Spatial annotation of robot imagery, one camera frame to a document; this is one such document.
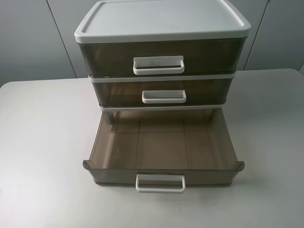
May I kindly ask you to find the smoky transparent drawer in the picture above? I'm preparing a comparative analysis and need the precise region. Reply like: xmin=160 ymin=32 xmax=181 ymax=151
xmin=93 ymin=78 xmax=232 ymax=108
xmin=80 ymin=38 xmax=246 ymax=77
xmin=83 ymin=109 xmax=245 ymax=193

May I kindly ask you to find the white plastic drawer cabinet frame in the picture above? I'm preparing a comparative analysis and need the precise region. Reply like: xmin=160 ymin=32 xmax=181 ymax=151
xmin=74 ymin=0 xmax=251 ymax=112

